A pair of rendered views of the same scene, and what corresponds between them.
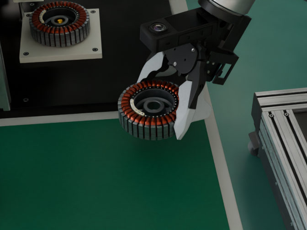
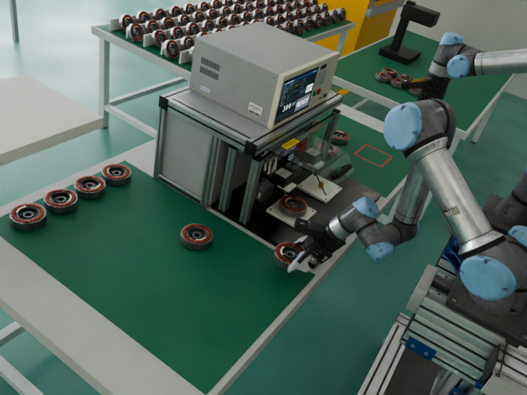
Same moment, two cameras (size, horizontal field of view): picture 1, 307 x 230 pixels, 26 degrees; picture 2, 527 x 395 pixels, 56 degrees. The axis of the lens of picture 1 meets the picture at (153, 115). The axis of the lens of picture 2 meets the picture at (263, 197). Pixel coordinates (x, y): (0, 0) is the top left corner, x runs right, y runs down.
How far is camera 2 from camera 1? 0.79 m
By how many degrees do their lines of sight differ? 26
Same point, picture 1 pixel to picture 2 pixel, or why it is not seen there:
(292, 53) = not seen: hidden behind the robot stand
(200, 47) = (315, 240)
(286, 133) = (396, 341)
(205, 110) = (305, 268)
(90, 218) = (234, 277)
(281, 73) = not seen: hidden behind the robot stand
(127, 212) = (248, 284)
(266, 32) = not seen: hidden behind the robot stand
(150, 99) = (291, 251)
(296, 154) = (390, 353)
